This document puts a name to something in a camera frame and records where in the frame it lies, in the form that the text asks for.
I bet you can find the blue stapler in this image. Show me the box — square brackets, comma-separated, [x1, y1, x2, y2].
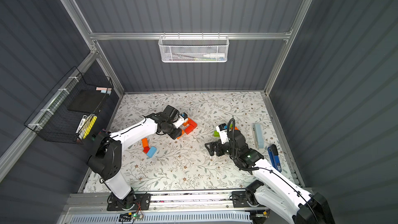
[267, 144, 282, 172]

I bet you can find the black wire mesh basket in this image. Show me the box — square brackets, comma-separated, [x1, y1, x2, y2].
[24, 69, 114, 144]

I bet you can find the yellow highlighter pack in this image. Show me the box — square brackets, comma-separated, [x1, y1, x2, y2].
[79, 115, 97, 140]

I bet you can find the white marker in basket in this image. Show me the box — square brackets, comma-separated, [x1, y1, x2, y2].
[203, 53, 226, 62]

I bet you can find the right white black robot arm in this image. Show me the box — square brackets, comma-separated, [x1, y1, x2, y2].
[205, 130, 335, 224]

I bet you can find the light blue block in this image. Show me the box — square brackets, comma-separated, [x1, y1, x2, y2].
[146, 147, 157, 158]

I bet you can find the light blue eraser box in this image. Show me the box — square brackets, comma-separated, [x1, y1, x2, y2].
[252, 123, 264, 149]

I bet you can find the small red block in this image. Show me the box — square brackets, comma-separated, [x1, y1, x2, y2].
[143, 146, 150, 153]

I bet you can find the white wire mesh basket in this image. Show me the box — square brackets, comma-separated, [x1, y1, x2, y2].
[158, 36, 230, 63]

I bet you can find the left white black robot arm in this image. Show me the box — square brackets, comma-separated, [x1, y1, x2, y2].
[87, 105, 188, 205]

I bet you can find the red rectangular block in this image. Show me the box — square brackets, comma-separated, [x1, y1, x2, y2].
[188, 119, 198, 129]
[184, 125, 196, 135]

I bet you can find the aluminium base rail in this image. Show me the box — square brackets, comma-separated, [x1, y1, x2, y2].
[61, 188, 266, 215]

